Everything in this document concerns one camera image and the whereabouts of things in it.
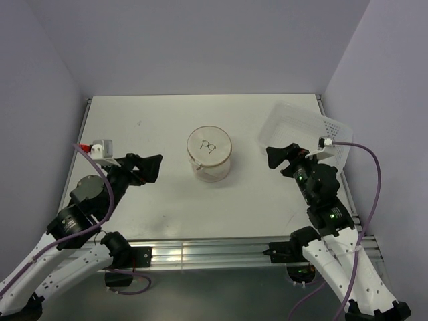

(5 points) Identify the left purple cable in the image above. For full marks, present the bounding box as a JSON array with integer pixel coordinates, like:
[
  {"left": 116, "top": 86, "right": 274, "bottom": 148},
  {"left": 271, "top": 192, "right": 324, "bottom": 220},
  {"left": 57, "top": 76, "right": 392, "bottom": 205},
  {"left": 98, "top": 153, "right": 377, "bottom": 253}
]
[{"left": 0, "top": 142, "right": 115, "bottom": 302}]

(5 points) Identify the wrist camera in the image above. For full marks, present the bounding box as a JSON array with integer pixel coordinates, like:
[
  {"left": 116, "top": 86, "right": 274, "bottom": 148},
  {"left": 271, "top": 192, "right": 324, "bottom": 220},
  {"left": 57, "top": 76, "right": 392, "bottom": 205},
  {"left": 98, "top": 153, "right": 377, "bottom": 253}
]
[
  {"left": 79, "top": 139, "right": 118, "bottom": 166},
  {"left": 305, "top": 137, "right": 335, "bottom": 161}
]

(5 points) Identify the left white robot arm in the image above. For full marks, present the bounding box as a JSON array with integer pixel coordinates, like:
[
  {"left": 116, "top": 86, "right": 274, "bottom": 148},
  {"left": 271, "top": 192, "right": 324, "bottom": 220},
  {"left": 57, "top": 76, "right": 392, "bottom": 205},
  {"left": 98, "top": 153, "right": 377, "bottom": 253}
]
[{"left": 1, "top": 154, "right": 163, "bottom": 320}]

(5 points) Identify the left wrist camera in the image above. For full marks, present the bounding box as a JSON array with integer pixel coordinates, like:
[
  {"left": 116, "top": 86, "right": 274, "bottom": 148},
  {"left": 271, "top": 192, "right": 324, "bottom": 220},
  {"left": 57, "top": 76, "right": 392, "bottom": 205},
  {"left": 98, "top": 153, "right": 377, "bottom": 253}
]
[{"left": 79, "top": 139, "right": 118, "bottom": 166}]

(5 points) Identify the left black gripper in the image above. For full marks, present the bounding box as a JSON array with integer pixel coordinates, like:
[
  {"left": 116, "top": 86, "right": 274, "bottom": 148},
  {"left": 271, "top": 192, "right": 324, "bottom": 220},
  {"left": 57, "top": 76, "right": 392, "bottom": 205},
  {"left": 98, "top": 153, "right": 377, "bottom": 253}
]
[{"left": 101, "top": 152, "right": 162, "bottom": 219}]

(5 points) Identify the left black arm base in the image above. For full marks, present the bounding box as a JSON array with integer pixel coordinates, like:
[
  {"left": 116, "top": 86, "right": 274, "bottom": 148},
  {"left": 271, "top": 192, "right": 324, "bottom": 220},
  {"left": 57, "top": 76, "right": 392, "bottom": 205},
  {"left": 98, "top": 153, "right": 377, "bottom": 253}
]
[{"left": 104, "top": 246, "right": 152, "bottom": 288}]

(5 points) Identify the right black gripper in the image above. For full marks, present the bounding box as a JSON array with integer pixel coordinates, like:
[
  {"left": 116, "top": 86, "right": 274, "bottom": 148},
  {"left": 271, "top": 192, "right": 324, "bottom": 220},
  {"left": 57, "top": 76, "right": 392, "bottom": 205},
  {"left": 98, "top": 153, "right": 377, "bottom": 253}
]
[{"left": 265, "top": 142, "right": 323, "bottom": 204}]

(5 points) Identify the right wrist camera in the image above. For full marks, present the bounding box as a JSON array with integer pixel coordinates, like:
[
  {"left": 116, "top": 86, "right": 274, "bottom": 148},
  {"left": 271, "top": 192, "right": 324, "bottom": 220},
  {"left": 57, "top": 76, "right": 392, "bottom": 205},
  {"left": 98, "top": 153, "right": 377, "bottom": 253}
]
[{"left": 305, "top": 137, "right": 335, "bottom": 161}]

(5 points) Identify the aluminium rail frame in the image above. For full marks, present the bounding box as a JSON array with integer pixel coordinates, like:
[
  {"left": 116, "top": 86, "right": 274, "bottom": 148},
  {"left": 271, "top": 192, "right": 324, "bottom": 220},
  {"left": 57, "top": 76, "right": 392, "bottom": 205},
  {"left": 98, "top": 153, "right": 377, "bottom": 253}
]
[{"left": 19, "top": 95, "right": 402, "bottom": 321}]

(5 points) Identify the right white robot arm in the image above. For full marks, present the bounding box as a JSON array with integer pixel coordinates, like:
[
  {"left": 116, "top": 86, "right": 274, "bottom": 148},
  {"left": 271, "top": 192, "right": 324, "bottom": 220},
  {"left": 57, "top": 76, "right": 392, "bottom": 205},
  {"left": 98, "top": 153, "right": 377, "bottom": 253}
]
[{"left": 265, "top": 138, "right": 411, "bottom": 320}]

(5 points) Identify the white mesh laundry bag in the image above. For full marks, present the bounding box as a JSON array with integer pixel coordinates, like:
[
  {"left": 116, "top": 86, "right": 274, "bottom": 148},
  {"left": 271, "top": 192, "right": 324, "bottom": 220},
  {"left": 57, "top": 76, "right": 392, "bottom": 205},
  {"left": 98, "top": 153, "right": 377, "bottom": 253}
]
[{"left": 187, "top": 126, "right": 233, "bottom": 183}]

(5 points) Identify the clear plastic perforated basket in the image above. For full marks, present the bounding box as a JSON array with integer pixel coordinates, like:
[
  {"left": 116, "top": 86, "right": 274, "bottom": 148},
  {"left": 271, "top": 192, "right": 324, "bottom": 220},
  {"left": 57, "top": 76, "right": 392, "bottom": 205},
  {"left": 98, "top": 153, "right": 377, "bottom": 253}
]
[{"left": 257, "top": 102, "right": 353, "bottom": 156}]

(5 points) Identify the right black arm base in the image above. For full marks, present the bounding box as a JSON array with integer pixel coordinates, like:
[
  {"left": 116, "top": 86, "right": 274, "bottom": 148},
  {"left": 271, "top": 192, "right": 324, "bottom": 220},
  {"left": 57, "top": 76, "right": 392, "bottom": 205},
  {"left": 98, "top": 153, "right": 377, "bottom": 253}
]
[{"left": 263, "top": 237, "right": 320, "bottom": 288}]

